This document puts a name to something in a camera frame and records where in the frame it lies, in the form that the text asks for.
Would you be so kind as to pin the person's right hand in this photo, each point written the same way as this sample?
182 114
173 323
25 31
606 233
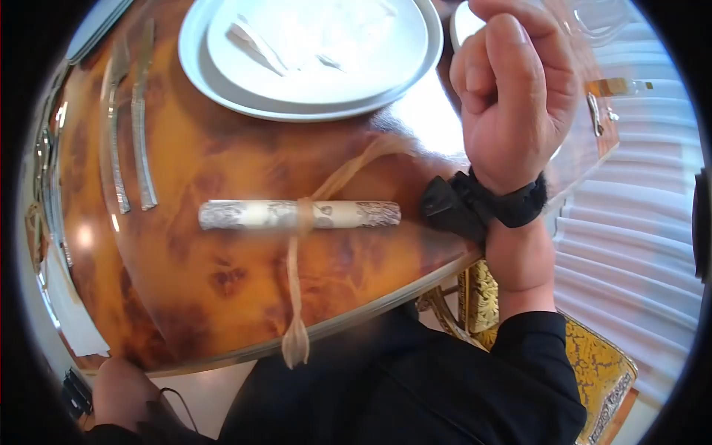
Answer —
523 122

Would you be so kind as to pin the person's right fingers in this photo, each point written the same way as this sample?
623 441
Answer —
473 75

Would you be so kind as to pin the person's right thumb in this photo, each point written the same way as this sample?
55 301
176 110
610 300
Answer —
517 55

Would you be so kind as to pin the white side plate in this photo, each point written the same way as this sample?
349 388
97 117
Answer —
463 22

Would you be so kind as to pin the clear glass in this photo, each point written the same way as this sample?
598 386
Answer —
598 19

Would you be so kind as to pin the small silver spoon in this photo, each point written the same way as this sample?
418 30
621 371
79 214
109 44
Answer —
595 114

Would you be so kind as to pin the black wrist band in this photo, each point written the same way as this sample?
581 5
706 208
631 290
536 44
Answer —
77 394
489 203

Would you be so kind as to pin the small white plate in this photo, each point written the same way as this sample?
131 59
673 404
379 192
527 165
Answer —
334 67

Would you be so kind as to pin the white pleated curtain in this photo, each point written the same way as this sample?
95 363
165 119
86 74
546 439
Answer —
628 233

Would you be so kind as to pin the white folded napkin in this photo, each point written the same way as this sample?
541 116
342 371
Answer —
258 47

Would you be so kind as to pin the rolled printed napkin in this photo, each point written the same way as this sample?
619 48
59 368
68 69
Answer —
250 214

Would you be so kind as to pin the large white plate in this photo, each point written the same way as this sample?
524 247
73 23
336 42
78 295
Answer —
192 61

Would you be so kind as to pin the gold ornate chair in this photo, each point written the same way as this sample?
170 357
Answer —
595 356

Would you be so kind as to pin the person's body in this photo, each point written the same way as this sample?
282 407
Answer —
378 389

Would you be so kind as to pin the silver fork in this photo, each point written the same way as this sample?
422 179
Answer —
115 139

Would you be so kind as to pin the grey white plate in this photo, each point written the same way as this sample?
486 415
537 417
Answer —
94 28

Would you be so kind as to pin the silver cutlery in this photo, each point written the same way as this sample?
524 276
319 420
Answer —
47 178

